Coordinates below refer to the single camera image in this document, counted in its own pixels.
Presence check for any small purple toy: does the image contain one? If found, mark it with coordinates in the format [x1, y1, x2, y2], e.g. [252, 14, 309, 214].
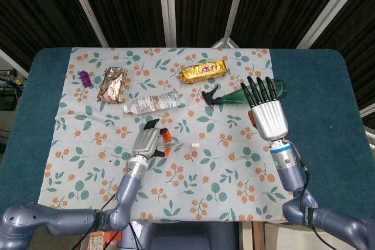
[79, 70, 93, 88]

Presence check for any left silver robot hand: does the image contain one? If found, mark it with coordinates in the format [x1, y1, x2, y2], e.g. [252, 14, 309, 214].
[131, 118, 172, 160]

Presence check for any white metal frame bar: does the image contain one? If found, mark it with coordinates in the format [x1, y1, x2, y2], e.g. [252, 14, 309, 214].
[0, 47, 30, 78]

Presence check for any white metal frame post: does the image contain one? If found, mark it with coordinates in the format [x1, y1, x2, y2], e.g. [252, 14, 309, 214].
[63, 0, 110, 48]
[157, 0, 178, 48]
[295, 0, 366, 49]
[210, 0, 250, 49]

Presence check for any clear glass test tube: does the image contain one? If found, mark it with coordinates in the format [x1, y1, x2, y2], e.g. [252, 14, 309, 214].
[159, 142, 194, 150]

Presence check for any grey robot torso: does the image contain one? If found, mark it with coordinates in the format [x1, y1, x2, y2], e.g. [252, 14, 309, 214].
[119, 220, 240, 250]

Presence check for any clear plastic water bottle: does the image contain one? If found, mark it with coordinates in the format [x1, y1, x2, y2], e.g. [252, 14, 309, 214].
[122, 91, 183, 115]

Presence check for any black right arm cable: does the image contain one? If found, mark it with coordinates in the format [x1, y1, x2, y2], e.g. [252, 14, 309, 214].
[289, 141, 332, 250]

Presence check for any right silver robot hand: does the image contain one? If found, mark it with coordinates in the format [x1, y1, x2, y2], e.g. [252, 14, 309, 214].
[240, 76, 289, 141]

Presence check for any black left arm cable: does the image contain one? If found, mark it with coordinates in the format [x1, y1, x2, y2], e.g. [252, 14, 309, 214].
[70, 193, 140, 250]

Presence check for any tangle of black cables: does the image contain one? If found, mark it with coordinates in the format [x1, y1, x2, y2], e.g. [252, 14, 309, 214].
[0, 68, 28, 111]

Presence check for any yellow gold biscuit packet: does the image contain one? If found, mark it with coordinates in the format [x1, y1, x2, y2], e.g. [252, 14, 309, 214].
[179, 59, 229, 85]

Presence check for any orange cardboard box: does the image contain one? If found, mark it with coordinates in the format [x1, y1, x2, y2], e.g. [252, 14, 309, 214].
[87, 230, 123, 250]

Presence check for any floral orange-fruit tablecloth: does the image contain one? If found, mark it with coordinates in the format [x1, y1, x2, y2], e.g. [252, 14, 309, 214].
[34, 46, 295, 223]

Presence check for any white cardboard box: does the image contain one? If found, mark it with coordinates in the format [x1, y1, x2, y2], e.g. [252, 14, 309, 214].
[263, 221, 313, 250]

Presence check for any teal table cover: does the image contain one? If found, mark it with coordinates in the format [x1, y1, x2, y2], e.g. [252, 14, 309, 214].
[0, 47, 375, 222]

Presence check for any dark brown curtain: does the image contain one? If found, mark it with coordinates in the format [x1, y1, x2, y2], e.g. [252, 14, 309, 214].
[0, 0, 375, 110]

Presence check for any crumpled gold red-print wrapper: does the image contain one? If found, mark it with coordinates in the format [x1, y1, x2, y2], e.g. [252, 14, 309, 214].
[97, 66, 128, 104]

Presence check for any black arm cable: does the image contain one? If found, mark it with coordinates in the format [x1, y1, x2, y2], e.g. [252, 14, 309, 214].
[289, 141, 332, 250]
[70, 193, 140, 250]

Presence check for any green spray bottle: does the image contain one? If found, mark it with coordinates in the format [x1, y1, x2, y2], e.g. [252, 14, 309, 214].
[201, 78, 288, 108]

